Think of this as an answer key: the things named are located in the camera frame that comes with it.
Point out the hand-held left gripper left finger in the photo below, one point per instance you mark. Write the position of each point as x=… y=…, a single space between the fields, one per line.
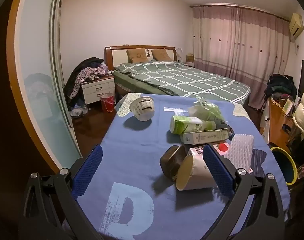
x=88 y=172

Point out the green checkered duvet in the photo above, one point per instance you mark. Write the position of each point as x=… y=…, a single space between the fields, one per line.
x=181 y=80

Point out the white plastic bowl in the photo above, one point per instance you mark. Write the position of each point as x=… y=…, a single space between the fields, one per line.
x=142 y=110

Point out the wooden bed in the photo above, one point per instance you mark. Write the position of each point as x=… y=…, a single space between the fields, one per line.
x=117 y=52

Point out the long white carton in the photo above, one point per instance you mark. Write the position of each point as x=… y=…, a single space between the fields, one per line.
x=204 y=137

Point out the blue star print tablecloth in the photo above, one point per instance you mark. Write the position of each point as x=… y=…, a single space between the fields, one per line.
x=142 y=155

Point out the wooden desk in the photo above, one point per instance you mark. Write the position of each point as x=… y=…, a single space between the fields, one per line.
x=276 y=127

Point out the small cardboard box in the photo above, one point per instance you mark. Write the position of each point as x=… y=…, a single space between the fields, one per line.
x=189 y=58

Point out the white paper cup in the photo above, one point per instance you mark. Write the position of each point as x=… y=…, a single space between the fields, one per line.
x=194 y=175

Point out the white nightstand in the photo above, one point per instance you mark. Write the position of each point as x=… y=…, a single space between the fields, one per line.
x=97 y=90

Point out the brown pillow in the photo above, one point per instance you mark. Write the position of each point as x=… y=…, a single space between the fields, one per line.
x=162 y=55
x=137 y=55

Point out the pink and white box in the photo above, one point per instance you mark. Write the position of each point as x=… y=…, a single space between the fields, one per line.
x=223 y=147

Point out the air conditioner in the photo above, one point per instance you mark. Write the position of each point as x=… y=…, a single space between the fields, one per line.
x=296 y=25

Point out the red bucket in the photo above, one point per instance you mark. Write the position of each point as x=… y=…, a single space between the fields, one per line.
x=107 y=101

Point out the pile of clothes on nightstand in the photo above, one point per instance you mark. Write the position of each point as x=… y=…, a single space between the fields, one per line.
x=84 y=72

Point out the pink and white curtain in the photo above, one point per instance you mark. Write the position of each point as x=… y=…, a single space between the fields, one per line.
x=241 y=55

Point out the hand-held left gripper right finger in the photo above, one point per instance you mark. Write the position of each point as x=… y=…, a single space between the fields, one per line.
x=216 y=170

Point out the brown round container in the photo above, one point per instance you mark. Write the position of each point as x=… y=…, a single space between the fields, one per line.
x=171 y=163

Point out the yellow rimmed trash bin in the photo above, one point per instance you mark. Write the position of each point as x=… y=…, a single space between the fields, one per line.
x=293 y=165

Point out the pile of dark clothes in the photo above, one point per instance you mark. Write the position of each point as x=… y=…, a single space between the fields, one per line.
x=281 y=85

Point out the sliding wardrobe door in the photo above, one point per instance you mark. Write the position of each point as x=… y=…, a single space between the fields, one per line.
x=34 y=67

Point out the white and green plastic bag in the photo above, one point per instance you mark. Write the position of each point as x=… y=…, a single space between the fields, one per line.
x=199 y=111

